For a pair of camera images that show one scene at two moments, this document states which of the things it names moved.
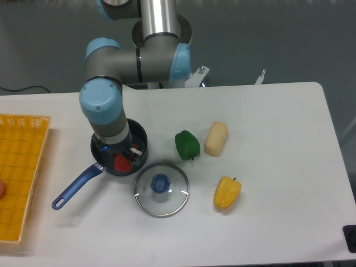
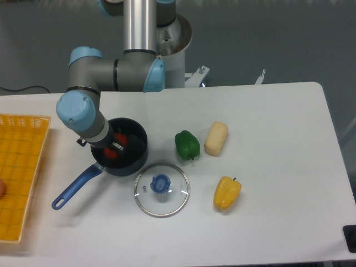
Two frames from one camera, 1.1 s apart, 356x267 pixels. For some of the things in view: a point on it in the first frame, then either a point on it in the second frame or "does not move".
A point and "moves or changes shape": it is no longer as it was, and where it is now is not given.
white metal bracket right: [261, 78] does not move
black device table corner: [350, 233] does not move
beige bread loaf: [215, 138] does not move
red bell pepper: [122, 163] moves or changes shape
